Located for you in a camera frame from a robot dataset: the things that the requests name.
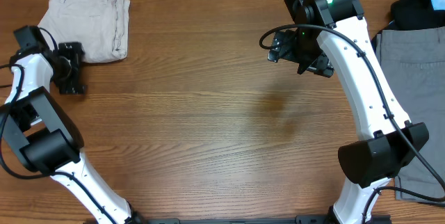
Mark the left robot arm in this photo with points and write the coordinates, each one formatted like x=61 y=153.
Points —
x=42 y=136

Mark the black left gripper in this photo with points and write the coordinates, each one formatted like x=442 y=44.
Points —
x=73 y=51

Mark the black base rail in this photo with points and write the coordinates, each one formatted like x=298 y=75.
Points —
x=236 y=221

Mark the beige shorts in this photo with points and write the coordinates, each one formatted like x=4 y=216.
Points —
x=101 y=26

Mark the black garment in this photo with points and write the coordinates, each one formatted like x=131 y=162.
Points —
x=408 y=15

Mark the grey shorts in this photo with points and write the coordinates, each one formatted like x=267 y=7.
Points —
x=413 y=64

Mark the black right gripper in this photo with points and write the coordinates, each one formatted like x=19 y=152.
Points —
x=283 y=51

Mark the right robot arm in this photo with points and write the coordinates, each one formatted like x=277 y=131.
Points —
x=330 y=37

